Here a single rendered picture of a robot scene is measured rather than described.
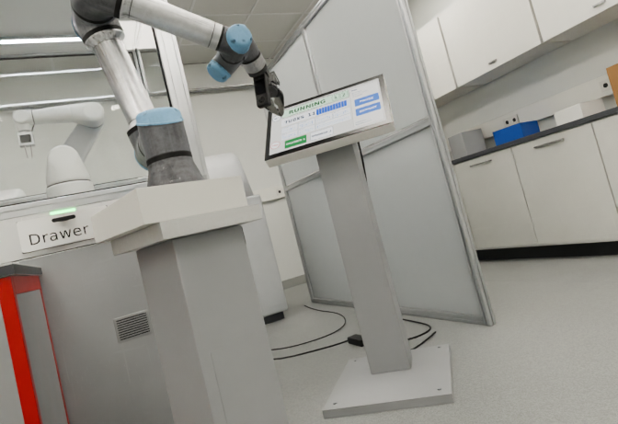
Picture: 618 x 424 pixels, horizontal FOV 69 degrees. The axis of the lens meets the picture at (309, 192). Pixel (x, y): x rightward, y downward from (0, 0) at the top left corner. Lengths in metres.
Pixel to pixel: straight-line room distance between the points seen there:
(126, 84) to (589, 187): 2.84
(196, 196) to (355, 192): 0.87
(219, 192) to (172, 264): 0.20
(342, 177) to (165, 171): 0.85
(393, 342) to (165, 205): 1.14
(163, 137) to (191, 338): 0.49
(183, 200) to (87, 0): 0.61
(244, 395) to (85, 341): 0.83
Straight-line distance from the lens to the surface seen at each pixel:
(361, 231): 1.81
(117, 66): 1.42
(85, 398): 1.89
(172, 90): 2.00
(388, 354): 1.90
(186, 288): 1.08
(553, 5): 3.91
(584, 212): 3.47
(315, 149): 1.75
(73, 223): 1.84
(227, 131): 5.44
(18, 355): 1.27
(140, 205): 1.01
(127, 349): 1.87
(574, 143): 3.42
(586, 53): 4.18
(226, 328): 1.13
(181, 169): 1.17
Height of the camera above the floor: 0.68
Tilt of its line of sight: 4 degrees up
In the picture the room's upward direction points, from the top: 14 degrees counter-clockwise
